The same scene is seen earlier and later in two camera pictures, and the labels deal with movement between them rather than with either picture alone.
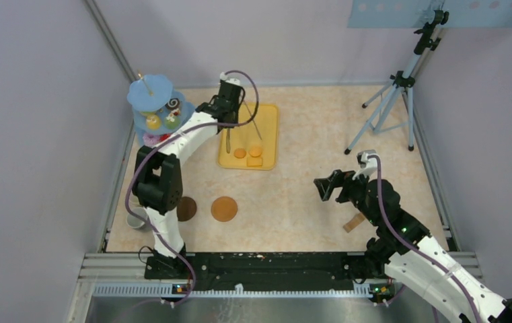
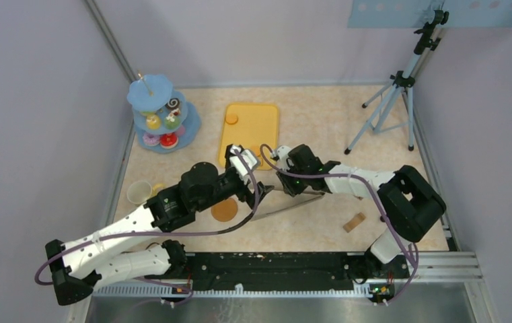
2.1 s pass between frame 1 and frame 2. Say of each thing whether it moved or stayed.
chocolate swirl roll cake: stayed
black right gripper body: moved
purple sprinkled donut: stayed
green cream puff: stayed
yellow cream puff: stayed
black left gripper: moved
